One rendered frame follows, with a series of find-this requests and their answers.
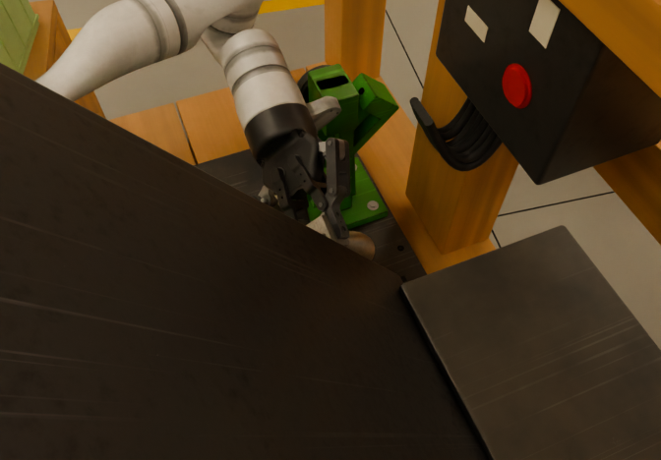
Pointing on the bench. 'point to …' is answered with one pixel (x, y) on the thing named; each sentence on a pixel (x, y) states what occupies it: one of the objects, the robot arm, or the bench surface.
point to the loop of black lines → (485, 143)
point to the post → (342, 37)
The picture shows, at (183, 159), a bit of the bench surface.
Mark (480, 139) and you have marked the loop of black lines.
